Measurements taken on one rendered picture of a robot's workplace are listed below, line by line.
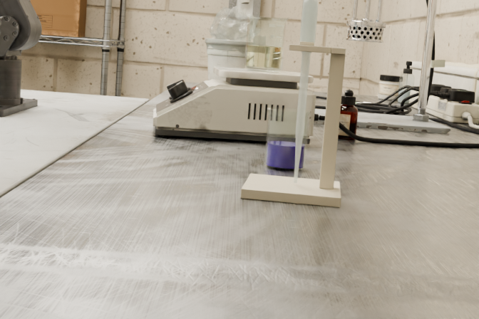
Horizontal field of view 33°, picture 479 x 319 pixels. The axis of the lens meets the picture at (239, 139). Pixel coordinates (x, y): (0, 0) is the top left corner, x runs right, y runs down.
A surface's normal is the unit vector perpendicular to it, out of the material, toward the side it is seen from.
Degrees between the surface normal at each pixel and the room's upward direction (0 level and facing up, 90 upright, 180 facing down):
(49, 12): 89
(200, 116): 90
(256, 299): 0
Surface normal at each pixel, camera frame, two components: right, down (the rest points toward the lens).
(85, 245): 0.07, -0.99
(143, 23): 0.00, 0.12
